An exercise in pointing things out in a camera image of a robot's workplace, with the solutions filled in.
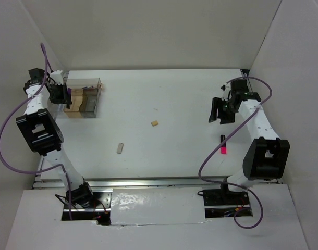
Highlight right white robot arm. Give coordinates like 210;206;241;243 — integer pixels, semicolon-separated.
209;77;290;204

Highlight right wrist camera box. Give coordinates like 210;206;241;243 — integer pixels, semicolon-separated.
221;83;231;101

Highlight beige rectangular eraser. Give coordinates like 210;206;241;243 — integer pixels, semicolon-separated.
116;143;124;154

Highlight clear plastic organizer box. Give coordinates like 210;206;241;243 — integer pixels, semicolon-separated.
55;78;103;119

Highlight white tape sheet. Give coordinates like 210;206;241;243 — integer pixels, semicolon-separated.
111;187;206;226

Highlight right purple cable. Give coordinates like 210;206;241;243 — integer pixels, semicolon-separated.
198;76;273;230

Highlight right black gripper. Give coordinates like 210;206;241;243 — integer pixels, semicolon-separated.
209;97;237;124

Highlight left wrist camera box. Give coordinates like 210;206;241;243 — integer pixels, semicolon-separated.
50;70;64;85

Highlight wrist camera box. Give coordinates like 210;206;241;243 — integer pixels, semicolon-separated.
221;83;231;101
50;70;64;85

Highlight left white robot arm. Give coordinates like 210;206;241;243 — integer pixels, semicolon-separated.
16;68;95;208

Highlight pink highlighter black cap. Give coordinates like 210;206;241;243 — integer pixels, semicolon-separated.
220;134;227;155

